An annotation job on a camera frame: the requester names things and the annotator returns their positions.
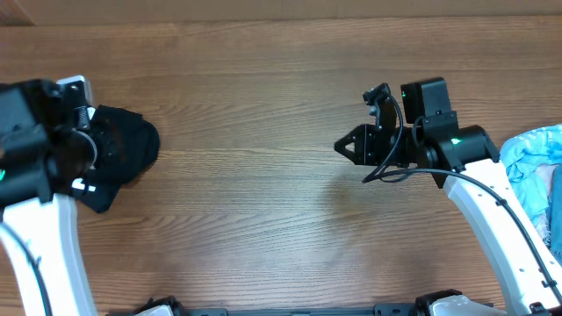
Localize plain black t-shirt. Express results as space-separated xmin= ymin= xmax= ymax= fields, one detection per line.
xmin=87 ymin=105 xmax=161 ymax=185

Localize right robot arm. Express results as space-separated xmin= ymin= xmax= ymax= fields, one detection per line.
xmin=334 ymin=77 xmax=561 ymax=315

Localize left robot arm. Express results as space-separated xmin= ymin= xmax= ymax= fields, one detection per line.
xmin=1 ymin=75 xmax=99 ymax=315

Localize folded black shirt white letters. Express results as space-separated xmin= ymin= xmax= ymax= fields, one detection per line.
xmin=71 ymin=178 xmax=120 ymax=213

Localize light blue garment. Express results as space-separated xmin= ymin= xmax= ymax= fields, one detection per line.
xmin=501 ymin=125 xmax=561 ymax=248

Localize blue denim garment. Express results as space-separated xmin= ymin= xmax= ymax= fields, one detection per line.
xmin=550 ymin=166 xmax=562 ymax=263

